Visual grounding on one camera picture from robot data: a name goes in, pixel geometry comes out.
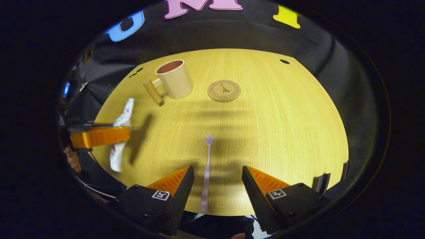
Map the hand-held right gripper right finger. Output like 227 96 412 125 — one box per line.
242 166 331 234

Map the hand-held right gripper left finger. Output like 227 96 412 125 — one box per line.
116 166 195 236

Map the white toothpaste tube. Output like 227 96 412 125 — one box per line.
110 98 135 172

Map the pink toothbrush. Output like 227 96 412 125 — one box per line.
200 134 213 213

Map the beige cup with wooden handle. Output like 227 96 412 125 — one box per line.
143 59 194 107

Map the round wooden coaster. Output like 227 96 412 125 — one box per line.
207 80 241 102

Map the wooden desktop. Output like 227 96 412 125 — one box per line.
94 48 349 216

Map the black backdrop cloth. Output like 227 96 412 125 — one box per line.
60 0 379 186

